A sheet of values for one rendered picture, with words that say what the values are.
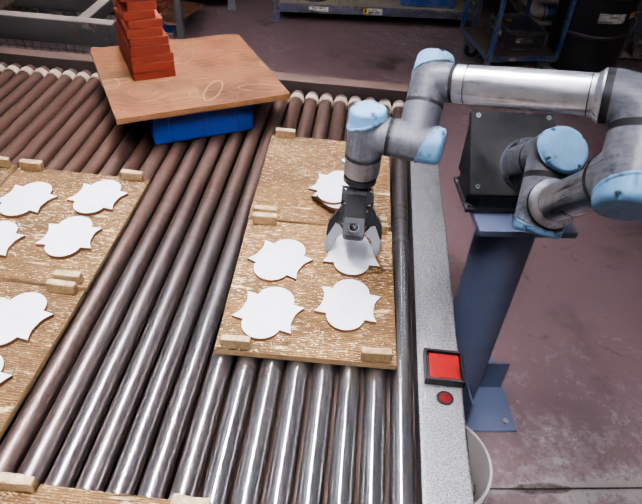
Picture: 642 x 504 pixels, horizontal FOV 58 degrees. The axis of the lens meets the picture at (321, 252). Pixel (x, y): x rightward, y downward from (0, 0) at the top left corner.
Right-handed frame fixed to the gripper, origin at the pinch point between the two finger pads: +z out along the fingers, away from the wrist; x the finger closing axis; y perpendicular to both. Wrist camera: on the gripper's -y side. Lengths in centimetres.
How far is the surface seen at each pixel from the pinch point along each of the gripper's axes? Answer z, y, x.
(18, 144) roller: 2, 38, 96
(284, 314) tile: 0.2, -20.9, 13.1
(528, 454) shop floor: 94, 14, -70
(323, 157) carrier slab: -0.4, 41.7, 9.1
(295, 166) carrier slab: -0.3, 35.7, 16.5
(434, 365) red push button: 1.9, -29.4, -16.8
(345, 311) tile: 0.1, -18.6, 0.8
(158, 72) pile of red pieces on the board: -13, 61, 60
